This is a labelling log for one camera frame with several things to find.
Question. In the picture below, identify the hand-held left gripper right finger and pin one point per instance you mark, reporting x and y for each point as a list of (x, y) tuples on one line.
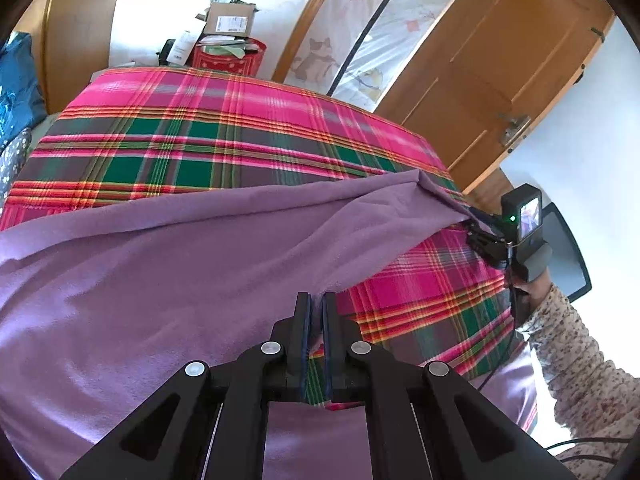
[(328, 350)]

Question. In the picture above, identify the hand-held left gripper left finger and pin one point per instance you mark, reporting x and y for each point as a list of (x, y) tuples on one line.
[(305, 345)]

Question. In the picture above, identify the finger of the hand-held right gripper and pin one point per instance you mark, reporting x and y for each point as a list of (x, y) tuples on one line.
[(487, 237)]

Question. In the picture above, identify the purple fleece pants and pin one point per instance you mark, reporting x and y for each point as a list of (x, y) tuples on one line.
[(175, 285)]

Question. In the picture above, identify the person's right forearm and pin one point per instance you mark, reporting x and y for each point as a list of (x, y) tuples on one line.
[(575, 360)]

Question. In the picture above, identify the person's right hand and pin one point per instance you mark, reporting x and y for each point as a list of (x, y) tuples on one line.
[(539, 289)]

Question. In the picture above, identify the black office chair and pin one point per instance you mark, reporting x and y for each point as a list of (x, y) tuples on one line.
[(570, 250)]

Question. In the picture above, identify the wooden door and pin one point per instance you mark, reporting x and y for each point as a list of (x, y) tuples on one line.
[(500, 60)]

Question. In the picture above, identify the translucent printed door curtain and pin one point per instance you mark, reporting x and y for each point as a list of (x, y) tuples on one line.
[(390, 25)]

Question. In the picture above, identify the pink plaid blanket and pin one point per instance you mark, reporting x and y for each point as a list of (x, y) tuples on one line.
[(200, 125)]

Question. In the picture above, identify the cardboard box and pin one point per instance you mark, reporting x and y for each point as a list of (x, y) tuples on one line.
[(230, 20)]

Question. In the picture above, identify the blue floral cloth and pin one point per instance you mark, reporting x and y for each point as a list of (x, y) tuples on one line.
[(12, 160)]

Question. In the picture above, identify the wooden wardrobe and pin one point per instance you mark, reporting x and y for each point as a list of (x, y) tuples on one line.
[(80, 35)]

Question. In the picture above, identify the blue printed tote bag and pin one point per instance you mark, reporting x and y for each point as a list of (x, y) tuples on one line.
[(17, 90)]

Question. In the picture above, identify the wooden door frame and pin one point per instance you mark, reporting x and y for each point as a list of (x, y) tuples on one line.
[(311, 25)]

